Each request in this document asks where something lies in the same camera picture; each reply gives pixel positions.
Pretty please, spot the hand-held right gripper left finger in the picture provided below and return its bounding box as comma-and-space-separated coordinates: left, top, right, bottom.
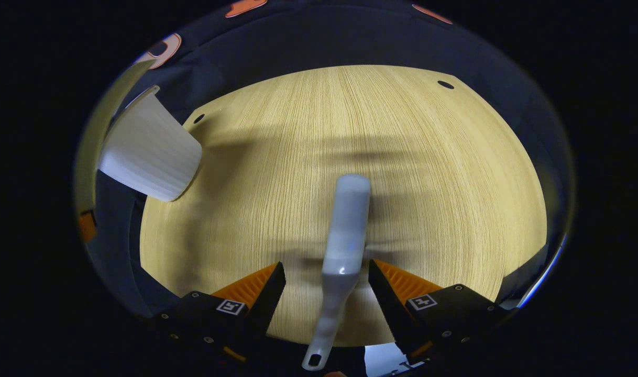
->
145, 261, 288, 364

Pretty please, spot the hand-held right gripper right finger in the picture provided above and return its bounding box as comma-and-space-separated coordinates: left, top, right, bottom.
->
368, 259, 514, 363

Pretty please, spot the white ribbed garbage bin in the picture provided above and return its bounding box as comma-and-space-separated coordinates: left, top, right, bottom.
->
98, 86, 203, 203

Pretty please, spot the wooden desktop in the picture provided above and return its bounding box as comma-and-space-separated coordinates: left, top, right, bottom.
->
140, 65, 548, 348

